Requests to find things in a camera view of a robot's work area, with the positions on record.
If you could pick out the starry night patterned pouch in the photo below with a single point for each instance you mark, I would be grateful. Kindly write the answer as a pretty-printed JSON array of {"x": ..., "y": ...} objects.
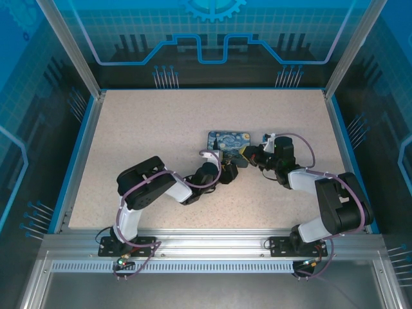
[{"x": 228, "y": 141}]

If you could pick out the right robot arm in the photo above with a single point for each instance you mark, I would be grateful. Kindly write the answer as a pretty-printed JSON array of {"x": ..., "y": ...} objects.
[{"x": 341, "y": 206}]

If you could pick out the blue table edge strip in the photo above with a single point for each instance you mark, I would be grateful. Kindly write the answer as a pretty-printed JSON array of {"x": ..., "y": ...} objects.
[
  {"x": 355, "y": 161},
  {"x": 69, "y": 161}
]

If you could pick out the grey metal shelf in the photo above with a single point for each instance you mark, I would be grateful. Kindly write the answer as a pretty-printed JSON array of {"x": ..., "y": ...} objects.
[{"x": 209, "y": 289}]

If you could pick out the small lit connector board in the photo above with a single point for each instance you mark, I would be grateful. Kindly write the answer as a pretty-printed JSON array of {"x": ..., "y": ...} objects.
[
  {"x": 124, "y": 261},
  {"x": 310, "y": 264}
]

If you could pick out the aluminium mounting rail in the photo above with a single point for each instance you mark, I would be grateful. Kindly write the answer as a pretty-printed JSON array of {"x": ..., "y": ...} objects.
[{"x": 209, "y": 239}]

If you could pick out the aluminium table side rail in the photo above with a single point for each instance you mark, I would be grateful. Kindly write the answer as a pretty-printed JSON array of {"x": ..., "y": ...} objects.
[
  {"x": 346, "y": 161},
  {"x": 83, "y": 154}
]

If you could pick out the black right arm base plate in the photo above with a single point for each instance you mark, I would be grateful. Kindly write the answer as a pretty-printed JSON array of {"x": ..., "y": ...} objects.
[{"x": 278, "y": 246}]

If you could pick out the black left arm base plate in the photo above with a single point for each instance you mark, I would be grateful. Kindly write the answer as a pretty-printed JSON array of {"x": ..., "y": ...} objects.
[{"x": 143, "y": 239}]

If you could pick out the aluminium frame post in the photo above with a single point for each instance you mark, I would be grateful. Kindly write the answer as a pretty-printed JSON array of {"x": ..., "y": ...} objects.
[
  {"x": 74, "y": 54},
  {"x": 351, "y": 48}
]

